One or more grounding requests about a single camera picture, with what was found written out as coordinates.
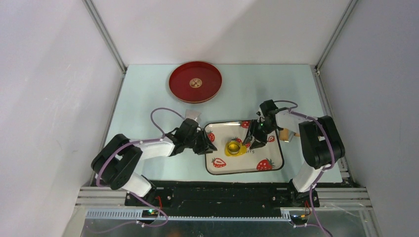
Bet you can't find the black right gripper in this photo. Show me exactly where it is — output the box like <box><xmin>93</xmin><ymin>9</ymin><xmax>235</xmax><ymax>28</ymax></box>
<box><xmin>242</xmin><ymin>119</ymin><xmax>277</xmax><ymax>150</ymax></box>

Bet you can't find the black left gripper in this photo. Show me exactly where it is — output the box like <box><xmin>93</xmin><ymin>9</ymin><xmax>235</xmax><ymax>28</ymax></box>
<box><xmin>185</xmin><ymin>128</ymin><xmax>217</xmax><ymax>155</ymax></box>

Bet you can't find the strawberry print tray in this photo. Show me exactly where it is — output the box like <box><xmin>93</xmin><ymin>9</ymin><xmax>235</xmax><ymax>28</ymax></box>
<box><xmin>205</xmin><ymin>121</ymin><xmax>284</xmax><ymax>175</ymax></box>

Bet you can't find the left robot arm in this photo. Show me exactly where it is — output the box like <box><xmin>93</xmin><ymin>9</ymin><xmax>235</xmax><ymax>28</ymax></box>
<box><xmin>91</xmin><ymin>118</ymin><xmax>217</xmax><ymax>206</ymax></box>

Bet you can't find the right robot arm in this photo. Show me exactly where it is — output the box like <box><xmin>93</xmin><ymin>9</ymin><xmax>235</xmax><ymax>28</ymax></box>
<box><xmin>243</xmin><ymin>100</ymin><xmax>345</xmax><ymax>206</ymax></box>

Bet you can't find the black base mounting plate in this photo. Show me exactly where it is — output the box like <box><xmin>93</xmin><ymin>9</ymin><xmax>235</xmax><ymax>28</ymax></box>
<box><xmin>90</xmin><ymin>178</ymin><xmax>356</xmax><ymax>218</ymax></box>

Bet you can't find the red round plate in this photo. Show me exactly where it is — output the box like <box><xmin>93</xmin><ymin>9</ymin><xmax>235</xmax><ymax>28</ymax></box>
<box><xmin>168</xmin><ymin>61</ymin><xmax>223</xmax><ymax>104</ymax></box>

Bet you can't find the aluminium frame rail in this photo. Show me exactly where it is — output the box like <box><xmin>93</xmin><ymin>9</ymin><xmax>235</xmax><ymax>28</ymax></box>
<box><xmin>76</xmin><ymin>187</ymin><xmax>373</xmax><ymax>222</ymax></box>

